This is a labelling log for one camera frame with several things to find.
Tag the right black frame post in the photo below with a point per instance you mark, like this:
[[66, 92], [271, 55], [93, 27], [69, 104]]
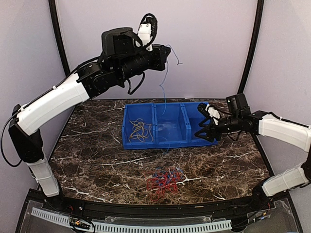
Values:
[[252, 46]]

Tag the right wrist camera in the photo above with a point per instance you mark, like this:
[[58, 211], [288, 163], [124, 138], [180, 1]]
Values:
[[209, 112]]

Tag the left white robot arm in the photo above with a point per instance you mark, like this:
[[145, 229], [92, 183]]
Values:
[[125, 54]]

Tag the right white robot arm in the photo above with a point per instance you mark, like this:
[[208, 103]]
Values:
[[239, 119]]

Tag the black frame post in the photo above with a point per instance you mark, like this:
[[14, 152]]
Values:
[[58, 36], [252, 46]]

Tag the left black frame post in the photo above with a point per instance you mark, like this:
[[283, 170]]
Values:
[[58, 36]]

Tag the black front rail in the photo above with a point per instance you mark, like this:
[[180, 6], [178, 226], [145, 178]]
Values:
[[236, 208]]

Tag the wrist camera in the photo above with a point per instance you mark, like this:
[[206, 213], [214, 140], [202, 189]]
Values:
[[147, 28], [209, 112]]

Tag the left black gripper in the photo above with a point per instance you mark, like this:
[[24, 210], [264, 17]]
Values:
[[162, 51]]

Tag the blue three-compartment plastic bin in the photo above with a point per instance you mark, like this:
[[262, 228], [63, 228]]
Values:
[[162, 126]]

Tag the clear acrylic plate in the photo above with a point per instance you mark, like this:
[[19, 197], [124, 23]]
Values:
[[158, 219]]

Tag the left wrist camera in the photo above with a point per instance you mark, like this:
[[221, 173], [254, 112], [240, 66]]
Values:
[[147, 28]]

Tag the white slotted cable duct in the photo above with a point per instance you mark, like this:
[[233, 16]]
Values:
[[129, 225]]

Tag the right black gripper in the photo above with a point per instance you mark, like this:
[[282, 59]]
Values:
[[209, 128]]

